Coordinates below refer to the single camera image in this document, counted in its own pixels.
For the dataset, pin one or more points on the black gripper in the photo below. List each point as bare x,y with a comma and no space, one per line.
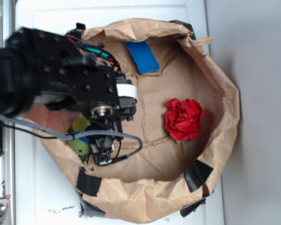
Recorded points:
96,91

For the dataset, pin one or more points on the green plush animal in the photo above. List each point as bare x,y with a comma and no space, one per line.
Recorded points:
80,145

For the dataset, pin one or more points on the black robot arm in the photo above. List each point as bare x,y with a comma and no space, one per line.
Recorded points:
43,68

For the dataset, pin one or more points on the blue rectangular sponge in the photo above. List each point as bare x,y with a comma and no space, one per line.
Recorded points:
143,57

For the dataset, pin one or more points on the red crumpled cloth flower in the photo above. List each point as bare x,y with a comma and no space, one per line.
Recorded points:
182,119

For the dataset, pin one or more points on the brown paper bag bin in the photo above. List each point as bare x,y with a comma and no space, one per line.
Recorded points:
166,174

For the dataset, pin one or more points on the white tray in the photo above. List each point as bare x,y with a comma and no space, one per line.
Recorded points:
43,196

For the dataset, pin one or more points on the aluminium frame rail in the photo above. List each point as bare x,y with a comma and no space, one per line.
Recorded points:
7,159

